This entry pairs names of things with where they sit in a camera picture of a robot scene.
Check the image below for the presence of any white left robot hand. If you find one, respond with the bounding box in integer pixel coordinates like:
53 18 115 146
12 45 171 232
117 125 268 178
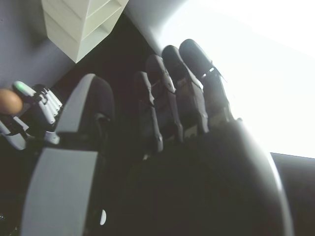
21 38 295 236

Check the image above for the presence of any brown egg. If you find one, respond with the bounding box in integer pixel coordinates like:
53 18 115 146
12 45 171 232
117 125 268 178
0 88 24 115

